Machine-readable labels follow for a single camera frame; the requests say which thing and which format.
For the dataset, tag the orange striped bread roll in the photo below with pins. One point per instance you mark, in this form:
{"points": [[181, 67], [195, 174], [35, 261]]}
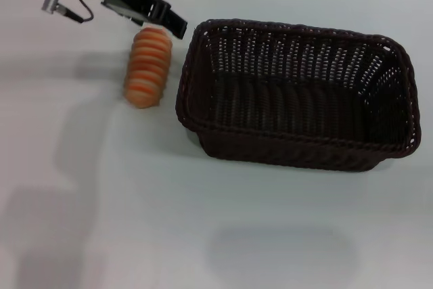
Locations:
{"points": [[147, 65]]}

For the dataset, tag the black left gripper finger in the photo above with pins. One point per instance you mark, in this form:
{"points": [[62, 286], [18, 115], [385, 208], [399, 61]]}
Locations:
{"points": [[174, 23]]}

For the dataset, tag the dark brown woven basket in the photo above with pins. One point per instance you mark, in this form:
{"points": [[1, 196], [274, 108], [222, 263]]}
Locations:
{"points": [[304, 153]]}

